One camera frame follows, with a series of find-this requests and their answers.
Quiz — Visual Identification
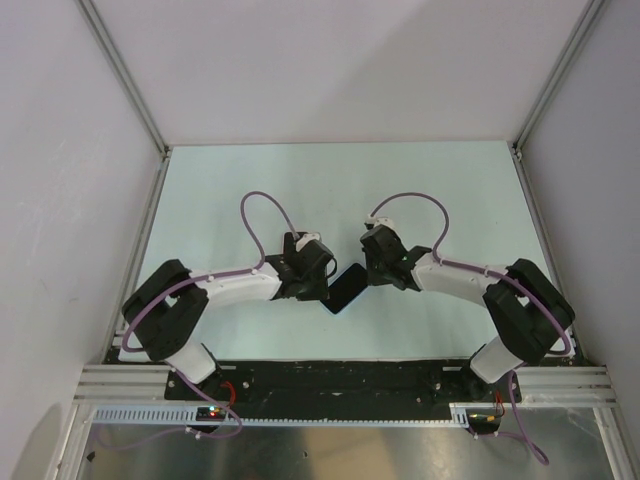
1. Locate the aluminium frame post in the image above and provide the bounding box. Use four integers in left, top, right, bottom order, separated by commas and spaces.
512, 0, 609, 156
74, 0, 171, 156

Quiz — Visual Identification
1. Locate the white slotted cable duct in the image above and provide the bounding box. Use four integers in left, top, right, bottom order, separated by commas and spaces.
94, 405, 469, 428

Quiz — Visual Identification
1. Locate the pale pink smartphone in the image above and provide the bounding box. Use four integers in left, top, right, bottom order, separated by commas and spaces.
283, 231, 296, 257

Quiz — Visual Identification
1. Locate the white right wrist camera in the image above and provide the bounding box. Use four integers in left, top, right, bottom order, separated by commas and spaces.
364, 214, 395, 230

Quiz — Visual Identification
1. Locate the dark blue smartphone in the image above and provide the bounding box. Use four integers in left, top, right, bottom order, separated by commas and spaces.
322, 263, 368, 315

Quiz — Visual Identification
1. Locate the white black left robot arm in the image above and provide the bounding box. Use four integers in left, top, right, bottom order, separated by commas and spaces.
121, 233, 335, 399

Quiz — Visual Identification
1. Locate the right aluminium frame post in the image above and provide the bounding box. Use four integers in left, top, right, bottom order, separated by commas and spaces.
512, 0, 609, 156

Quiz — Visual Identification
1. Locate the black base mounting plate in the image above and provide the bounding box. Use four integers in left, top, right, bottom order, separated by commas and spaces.
164, 360, 522, 420

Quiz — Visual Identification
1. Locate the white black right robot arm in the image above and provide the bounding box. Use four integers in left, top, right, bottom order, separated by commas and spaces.
360, 220, 575, 401

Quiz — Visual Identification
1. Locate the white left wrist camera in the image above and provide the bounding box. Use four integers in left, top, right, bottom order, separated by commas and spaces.
294, 232, 321, 252

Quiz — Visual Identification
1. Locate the left aluminium frame post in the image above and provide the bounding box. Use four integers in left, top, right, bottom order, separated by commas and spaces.
74, 0, 171, 156

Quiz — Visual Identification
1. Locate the aluminium front frame rail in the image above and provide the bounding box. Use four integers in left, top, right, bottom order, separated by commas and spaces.
74, 364, 170, 403

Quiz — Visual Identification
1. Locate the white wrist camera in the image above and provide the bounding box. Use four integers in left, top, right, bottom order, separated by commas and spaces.
364, 214, 395, 230
294, 232, 321, 252

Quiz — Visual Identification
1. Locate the translucent blue phone case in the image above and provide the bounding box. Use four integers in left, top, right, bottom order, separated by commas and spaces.
322, 288, 366, 315

